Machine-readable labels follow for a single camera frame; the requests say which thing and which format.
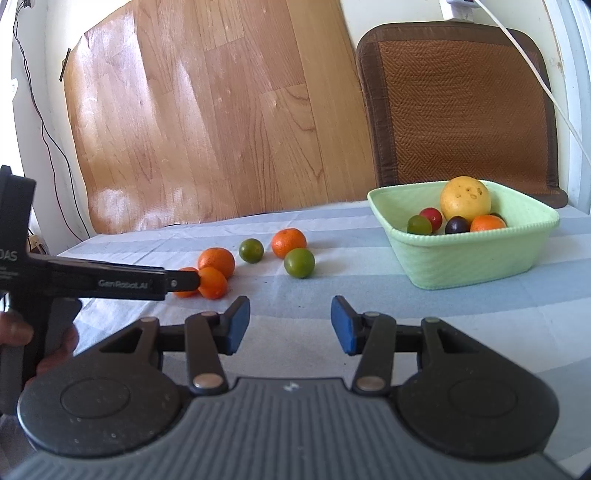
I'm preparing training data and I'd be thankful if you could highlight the yellow spotted pear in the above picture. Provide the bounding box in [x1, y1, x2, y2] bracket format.
[440, 176, 492, 222]

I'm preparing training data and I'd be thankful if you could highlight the green plum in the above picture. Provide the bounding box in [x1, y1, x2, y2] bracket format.
[283, 248, 315, 279]
[238, 238, 264, 264]
[407, 215, 433, 235]

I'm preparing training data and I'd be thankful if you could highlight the white door frame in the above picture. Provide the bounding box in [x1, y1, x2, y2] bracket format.
[545, 1, 590, 213]

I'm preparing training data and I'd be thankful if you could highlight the red tomato without stem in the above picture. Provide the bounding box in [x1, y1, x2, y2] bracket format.
[420, 207, 443, 233]

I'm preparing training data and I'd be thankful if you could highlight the brown woven seat mat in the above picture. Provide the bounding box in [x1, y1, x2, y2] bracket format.
[356, 22, 568, 208]

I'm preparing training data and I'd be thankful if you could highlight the smooth orange fruit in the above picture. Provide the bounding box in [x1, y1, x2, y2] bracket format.
[173, 266, 198, 298]
[197, 267, 228, 300]

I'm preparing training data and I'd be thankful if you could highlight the person's left hand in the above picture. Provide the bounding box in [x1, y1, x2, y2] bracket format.
[0, 309, 80, 375]

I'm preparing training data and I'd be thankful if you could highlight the white power cable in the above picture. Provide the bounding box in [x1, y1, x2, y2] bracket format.
[469, 0, 591, 163]

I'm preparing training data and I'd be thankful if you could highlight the thin black wall cable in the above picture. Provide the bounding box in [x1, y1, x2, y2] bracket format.
[12, 0, 92, 242]

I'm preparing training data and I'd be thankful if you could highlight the striped blue white cloth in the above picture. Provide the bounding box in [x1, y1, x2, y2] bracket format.
[0, 198, 591, 480]

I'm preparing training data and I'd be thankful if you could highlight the light green plastic basket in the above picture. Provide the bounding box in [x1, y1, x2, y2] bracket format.
[368, 180, 560, 290]

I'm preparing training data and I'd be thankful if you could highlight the wood pattern floor sheet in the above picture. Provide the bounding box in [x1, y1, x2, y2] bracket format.
[64, 1, 377, 234]

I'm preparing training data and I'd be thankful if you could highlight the orange mandarin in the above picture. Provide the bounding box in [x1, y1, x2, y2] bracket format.
[197, 247, 235, 279]
[270, 228, 308, 259]
[470, 214, 507, 232]

